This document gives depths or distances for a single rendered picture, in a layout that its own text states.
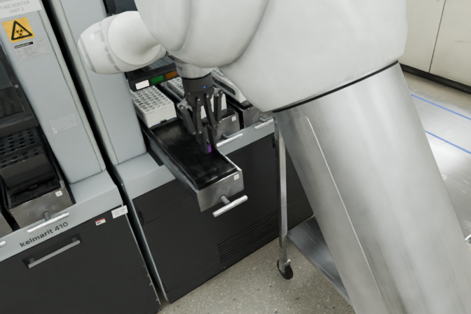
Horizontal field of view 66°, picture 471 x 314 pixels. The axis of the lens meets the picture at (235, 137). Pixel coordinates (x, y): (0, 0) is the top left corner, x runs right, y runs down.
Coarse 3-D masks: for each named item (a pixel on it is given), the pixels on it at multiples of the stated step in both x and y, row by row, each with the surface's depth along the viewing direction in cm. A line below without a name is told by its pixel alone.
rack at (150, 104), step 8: (144, 88) 127; (152, 88) 126; (136, 96) 122; (144, 96) 122; (152, 96) 121; (160, 96) 121; (136, 104) 117; (144, 104) 117; (152, 104) 116; (160, 104) 116; (168, 104) 115; (136, 112) 121; (144, 112) 112; (152, 112) 112; (160, 112) 114; (168, 112) 116; (144, 120) 115; (152, 120) 114; (160, 120) 115
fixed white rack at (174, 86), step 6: (174, 78) 132; (180, 78) 131; (168, 84) 130; (174, 84) 127; (180, 84) 126; (168, 90) 133; (174, 90) 132; (180, 90) 122; (174, 96) 130; (180, 96) 130; (222, 96) 116; (222, 102) 117; (222, 108) 118; (204, 114) 115
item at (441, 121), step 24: (432, 120) 102; (456, 120) 101; (432, 144) 93; (456, 144) 92; (456, 168) 85; (456, 192) 79; (456, 216) 74; (312, 240) 138; (288, 264) 152; (312, 264) 131; (336, 288) 122
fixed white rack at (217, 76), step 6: (216, 72) 132; (216, 78) 136; (222, 78) 127; (216, 84) 132; (222, 84) 136; (228, 84) 124; (228, 90) 131; (234, 90) 131; (234, 96) 124; (240, 96) 121; (240, 102) 122
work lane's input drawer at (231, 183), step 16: (176, 112) 123; (144, 128) 116; (160, 128) 115; (176, 128) 115; (160, 144) 107; (176, 144) 107; (192, 144) 106; (176, 160) 99; (192, 160) 100; (208, 160) 100; (224, 160) 97; (176, 176) 100; (192, 176) 95; (208, 176) 92; (224, 176) 93; (240, 176) 95; (192, 192) 92; (208, 192) 91; (224, 192) 94; (224, 208) 91
